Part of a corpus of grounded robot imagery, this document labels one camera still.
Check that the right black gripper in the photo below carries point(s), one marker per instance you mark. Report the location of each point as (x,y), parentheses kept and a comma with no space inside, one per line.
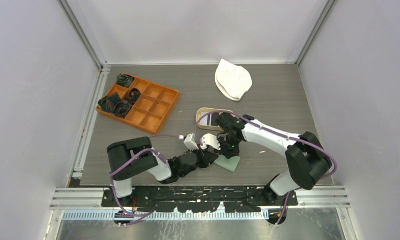
(228,154)

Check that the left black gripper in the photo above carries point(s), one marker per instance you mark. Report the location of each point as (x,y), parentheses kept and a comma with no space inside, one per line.
(207,157)

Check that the green card holder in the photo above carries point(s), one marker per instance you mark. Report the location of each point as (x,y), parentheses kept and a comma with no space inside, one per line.
(229,164)

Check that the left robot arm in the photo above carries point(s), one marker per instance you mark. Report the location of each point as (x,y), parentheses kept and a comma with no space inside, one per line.
(131,157)

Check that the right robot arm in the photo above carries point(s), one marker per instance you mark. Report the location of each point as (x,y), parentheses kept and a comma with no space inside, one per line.
(306,159)

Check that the white folded cloth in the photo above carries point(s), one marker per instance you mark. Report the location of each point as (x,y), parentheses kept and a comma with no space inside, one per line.
(232,80)

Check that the orange compartment tray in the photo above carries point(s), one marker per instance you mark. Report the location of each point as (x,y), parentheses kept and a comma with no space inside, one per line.
(151,110)

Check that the dark rolled sock middle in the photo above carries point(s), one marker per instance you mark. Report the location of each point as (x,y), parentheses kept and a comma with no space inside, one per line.
(132,95)

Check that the dark rolled sock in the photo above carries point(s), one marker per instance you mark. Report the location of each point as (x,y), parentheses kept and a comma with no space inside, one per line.
(124,80)
(132,95)

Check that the dark rolled socks large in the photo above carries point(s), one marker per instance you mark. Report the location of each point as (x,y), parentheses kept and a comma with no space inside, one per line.
(114,105)

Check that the dark rolled sock top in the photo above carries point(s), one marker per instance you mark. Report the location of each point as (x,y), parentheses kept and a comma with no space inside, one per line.
(124,80)

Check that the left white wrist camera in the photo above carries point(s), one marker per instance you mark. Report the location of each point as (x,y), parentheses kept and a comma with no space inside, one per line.
(190,142)

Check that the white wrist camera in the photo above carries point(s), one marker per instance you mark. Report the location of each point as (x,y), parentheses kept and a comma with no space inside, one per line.
(190,142)
(209,140)

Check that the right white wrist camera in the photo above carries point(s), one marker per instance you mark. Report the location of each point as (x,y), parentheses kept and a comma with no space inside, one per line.
(209,140)

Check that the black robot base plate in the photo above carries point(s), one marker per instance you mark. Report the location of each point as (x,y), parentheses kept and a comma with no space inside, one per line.
(199,199)

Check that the perforated metal rail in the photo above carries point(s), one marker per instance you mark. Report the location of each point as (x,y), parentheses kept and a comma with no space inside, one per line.
(110,214)

